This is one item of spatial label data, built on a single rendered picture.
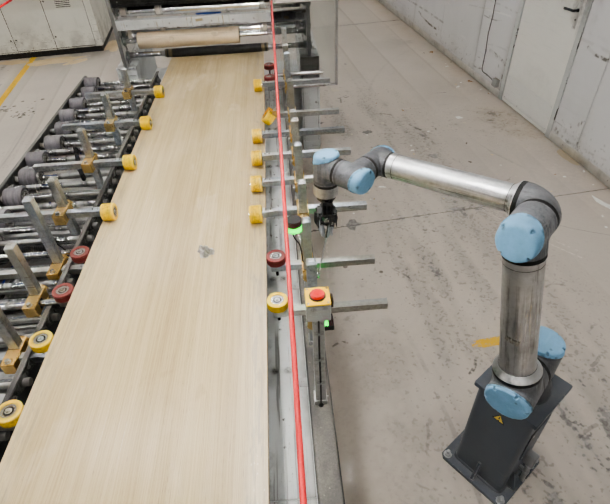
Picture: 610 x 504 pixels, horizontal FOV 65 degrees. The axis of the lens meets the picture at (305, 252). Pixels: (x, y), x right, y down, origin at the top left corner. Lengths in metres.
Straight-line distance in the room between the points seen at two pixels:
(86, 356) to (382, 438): 1.41
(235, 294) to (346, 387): 1.02
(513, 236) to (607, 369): 1.82
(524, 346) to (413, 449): 1.06
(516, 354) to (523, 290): 0.25
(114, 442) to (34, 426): 0.26
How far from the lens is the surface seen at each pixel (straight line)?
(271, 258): 1.94
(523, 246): 1.34
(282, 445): 1.76
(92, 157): 2.79
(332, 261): 1.98
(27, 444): 1.68
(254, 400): 1.53
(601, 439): 2.78
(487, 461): 2.33
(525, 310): 1.48
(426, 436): 2.52
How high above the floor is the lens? 2.18
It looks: 41 degrees down
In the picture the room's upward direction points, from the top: 3 degrees counter-clockwise
